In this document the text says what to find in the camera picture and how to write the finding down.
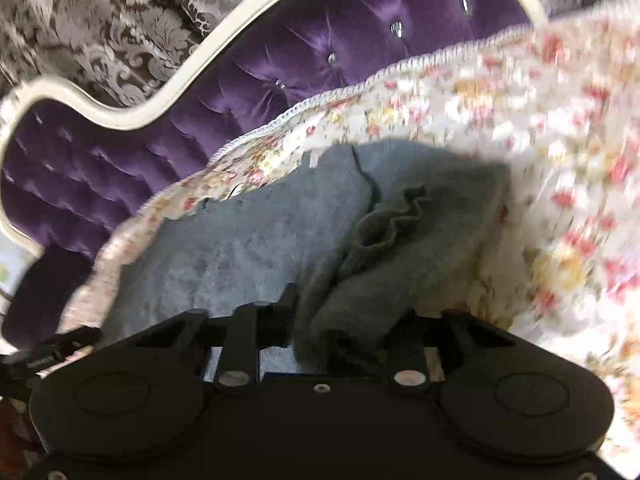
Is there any grey argyle knit sweater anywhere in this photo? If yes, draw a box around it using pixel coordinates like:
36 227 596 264
103 140 510 370

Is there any floral quilted bedspread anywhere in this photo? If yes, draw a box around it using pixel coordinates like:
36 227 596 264
60 0 639 478

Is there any purple tufted headboard white frame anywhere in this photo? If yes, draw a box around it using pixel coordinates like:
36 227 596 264
1 0 547 348

